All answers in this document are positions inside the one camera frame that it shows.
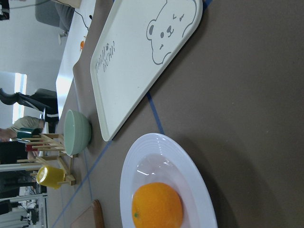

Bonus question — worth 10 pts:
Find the white ceramic plate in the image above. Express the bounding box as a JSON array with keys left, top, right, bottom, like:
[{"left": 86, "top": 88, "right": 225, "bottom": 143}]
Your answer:
[{"left": 120, "top": 133, "right": 218, "bottom": 228}]

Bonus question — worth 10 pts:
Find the orange fruit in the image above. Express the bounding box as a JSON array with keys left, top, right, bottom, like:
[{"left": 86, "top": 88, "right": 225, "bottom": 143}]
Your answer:
[{"left": 132, "top": 182, "right": 183, "bottom": 228}]

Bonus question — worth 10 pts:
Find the cream bear serving tray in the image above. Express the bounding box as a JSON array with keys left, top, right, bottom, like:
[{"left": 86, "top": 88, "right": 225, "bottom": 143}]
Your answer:
[{"left": 90, "top": 0, "right": 203, "bottom": 142}]

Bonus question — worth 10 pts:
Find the green ceramic bowl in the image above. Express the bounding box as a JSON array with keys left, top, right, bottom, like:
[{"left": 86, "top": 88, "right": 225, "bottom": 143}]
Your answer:
[{"left": 64, "top": 110, "right": 91, "bottom": 156}]

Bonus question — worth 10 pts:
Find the fried egg toy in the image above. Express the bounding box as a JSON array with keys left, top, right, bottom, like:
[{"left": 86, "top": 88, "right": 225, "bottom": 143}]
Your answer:
[{"left": 80, "top": 36, "right": 86, "bottom": 50}]

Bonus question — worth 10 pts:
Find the wooden dish rack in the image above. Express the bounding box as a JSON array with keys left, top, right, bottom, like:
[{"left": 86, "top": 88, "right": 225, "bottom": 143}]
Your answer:
[{"left": 18, "top": 133, "right": 76, "bottom": 186}]

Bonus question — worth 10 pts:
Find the yellow mug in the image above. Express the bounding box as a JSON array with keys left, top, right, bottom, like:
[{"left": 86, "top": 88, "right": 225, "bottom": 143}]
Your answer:
[{"left": 36, "top": 166, "right": 65, "bottom": 189}]

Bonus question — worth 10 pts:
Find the wooden cutting board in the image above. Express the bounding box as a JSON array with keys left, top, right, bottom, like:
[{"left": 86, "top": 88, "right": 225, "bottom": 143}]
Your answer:
[{"left": 70, "top": 199, "right": 105, "bottom": 228}]

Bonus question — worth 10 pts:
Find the red cylinder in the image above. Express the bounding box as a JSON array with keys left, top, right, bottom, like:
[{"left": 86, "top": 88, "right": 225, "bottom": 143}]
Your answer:
[{"left": 25, "top": 145, "right": 37, "bottom": 152}]

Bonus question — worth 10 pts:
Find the dark green mug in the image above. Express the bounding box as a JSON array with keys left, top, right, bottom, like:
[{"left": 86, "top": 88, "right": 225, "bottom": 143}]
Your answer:
[{"left": 17, "top": 127, "right": 43, "bottom": 140}]

